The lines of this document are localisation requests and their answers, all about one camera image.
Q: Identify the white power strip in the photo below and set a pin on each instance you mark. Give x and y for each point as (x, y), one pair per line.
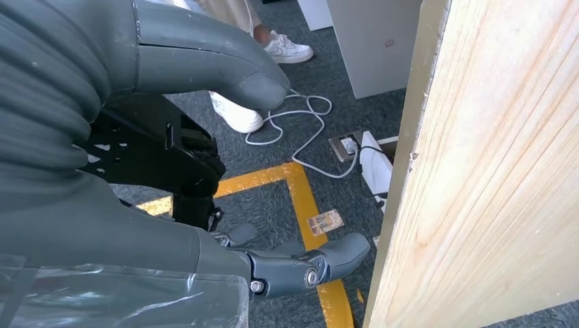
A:
(375, 170)

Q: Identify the person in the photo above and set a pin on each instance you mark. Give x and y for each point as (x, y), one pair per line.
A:
(230, 13)

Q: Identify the white sneaker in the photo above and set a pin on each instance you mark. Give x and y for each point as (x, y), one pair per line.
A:
(237, 115)
(287, 50)

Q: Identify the light wooden desk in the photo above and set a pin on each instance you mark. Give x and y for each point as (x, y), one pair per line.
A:
(497, 158)

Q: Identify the patterned card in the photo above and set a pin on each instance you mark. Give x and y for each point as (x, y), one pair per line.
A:
(325, 222)

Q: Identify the white plug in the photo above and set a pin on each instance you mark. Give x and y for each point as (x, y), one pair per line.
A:
(349, 146)

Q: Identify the white panel unit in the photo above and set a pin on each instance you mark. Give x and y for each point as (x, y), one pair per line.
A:
(375, 45)
(316, 13)

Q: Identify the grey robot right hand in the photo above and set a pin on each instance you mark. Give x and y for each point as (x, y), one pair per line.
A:
(203, 54)

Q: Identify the yellow floor tape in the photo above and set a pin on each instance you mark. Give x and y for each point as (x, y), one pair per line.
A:
(303, 203)

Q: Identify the clear plastic film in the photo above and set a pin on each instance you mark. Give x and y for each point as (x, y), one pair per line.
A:
(113, 303)

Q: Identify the metal floor socket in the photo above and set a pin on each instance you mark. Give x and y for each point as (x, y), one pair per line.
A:
(338, 151)

